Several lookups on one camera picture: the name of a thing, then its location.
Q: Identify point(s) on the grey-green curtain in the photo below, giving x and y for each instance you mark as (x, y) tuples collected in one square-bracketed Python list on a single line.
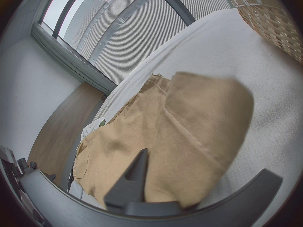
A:
[(71, 58)]

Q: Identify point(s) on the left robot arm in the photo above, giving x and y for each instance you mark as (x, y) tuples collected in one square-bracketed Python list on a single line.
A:
[(23, 165)]

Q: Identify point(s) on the olive green garment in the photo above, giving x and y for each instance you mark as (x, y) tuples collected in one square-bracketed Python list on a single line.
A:
[(102, 123)]

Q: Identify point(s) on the white garment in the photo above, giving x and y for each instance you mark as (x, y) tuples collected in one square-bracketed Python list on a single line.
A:
[(91, 128)]

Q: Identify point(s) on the bed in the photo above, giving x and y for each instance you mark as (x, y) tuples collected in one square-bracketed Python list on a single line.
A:
[(213, 44)]

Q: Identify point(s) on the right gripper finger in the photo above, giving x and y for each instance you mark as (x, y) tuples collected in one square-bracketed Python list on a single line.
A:
[(132, 181)]

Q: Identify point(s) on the tan shorts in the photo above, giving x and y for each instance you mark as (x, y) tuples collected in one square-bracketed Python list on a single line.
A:
[(177, 138)]

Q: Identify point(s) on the black garment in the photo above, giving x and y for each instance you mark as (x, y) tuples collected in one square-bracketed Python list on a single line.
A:
[(70, 178)]

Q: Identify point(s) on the round woven basket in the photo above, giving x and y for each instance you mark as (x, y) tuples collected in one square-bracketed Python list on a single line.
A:
[(272, 25)]

